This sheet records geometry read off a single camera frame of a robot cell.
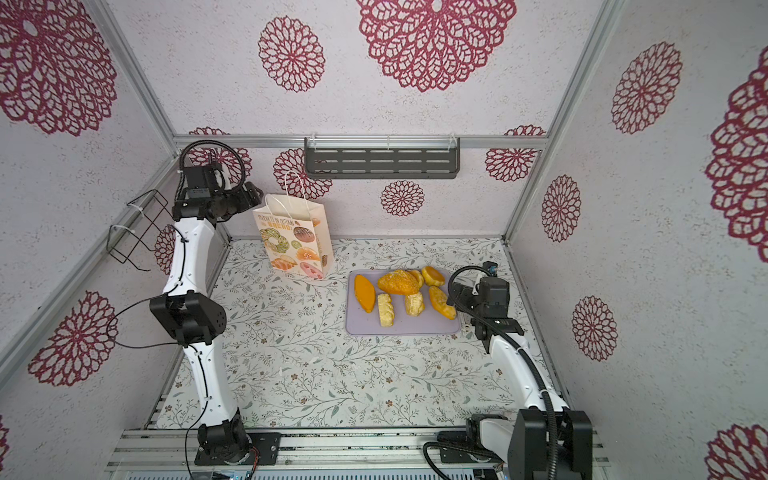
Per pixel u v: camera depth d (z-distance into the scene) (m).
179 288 0.57
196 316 0.58
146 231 0.79
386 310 0.94
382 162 0.99
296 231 0.94
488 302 0.63
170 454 0.75
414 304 0.93
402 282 0.95
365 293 1.00
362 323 0.96
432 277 1.02
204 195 0.69
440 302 0.97
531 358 0.50
